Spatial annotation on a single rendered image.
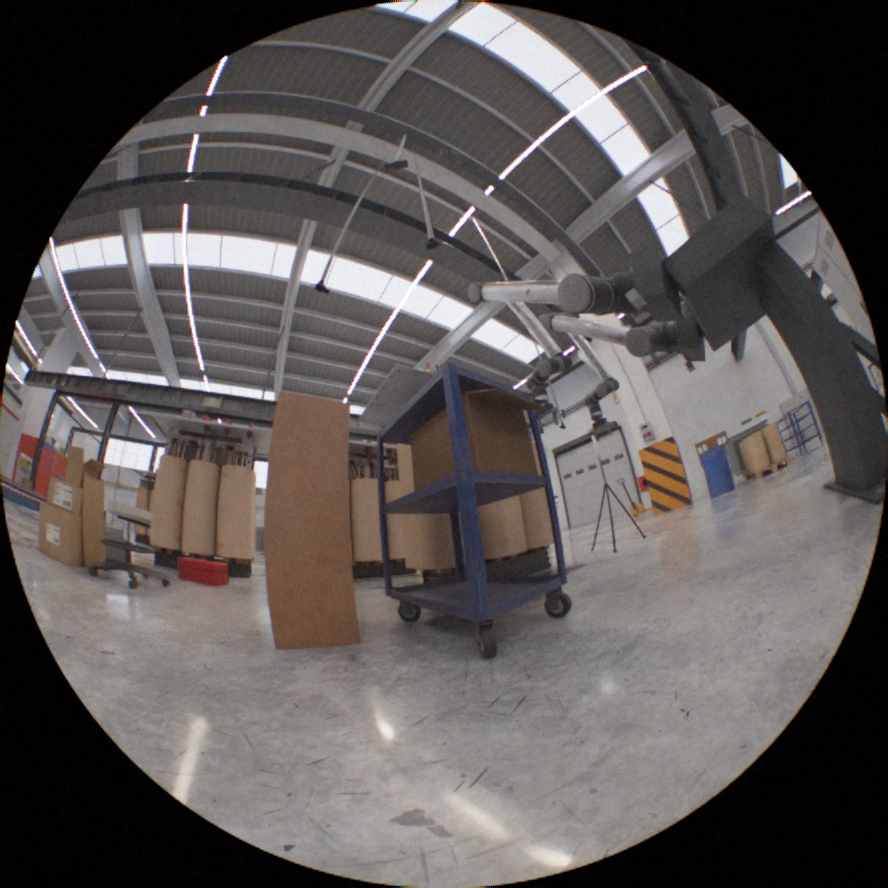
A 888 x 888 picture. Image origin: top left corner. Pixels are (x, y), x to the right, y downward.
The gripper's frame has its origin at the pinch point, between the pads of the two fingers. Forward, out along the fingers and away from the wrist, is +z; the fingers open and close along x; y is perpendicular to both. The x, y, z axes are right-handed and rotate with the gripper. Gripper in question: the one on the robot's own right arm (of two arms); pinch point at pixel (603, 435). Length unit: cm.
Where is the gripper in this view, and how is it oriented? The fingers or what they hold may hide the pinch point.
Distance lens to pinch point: 226.4
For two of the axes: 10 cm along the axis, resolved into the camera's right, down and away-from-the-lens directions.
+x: -4.2, 3.7, 8.3
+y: 9.0, 0.6, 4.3
